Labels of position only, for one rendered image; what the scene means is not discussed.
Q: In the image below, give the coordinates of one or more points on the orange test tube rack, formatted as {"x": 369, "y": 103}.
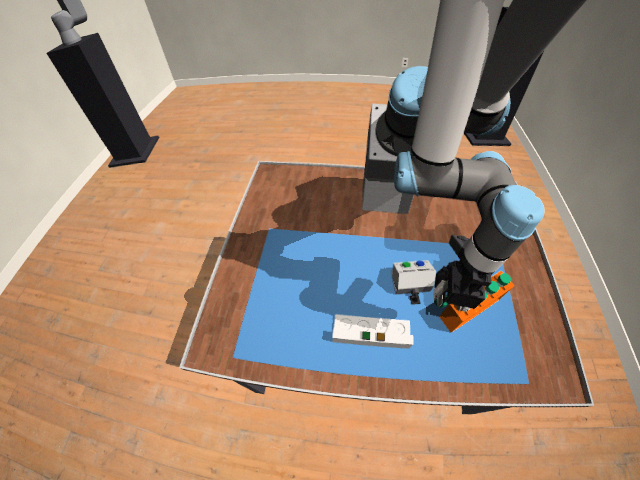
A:
{"x": 452, "y": 318}

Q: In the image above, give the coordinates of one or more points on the blue flat mat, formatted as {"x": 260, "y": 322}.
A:
{"x": 305, "y": 278}

